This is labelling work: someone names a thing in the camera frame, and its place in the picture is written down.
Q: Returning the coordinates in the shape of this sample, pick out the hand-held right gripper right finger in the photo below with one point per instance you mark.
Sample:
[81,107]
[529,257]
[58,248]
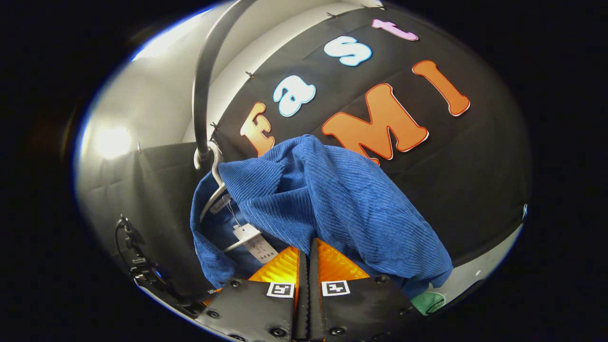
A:
[351,313]

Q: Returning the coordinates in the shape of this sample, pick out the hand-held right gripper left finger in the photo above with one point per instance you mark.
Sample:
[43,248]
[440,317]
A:
[266,313]

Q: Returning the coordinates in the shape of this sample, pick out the green laundry hamper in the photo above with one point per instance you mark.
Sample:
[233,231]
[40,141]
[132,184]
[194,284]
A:
[427,304]

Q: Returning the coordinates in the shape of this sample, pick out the white plastic hanger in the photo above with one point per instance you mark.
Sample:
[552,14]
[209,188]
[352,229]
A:
[213,201]

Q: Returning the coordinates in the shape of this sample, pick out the black metal clothes rack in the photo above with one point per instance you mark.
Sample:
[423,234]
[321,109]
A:
[202,95]

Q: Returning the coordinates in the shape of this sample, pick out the black backdrop cloth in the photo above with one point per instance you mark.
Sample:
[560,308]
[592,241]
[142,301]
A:
[475,190]

